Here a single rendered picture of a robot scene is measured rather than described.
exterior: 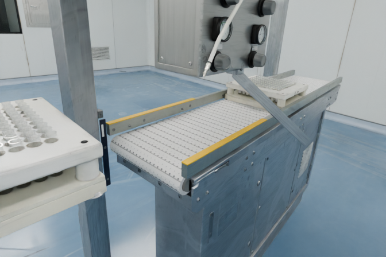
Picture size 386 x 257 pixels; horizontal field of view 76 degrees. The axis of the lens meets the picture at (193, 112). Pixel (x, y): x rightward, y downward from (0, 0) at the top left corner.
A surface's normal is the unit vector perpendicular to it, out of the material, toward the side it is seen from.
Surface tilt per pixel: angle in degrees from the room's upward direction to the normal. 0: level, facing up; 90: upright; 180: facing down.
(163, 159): 0
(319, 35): 90
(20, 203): 1
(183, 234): 90
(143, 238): 0
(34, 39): 90
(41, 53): 90
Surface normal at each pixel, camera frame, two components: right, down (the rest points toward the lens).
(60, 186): 0.05, -0.94
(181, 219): -0.66, 0.23
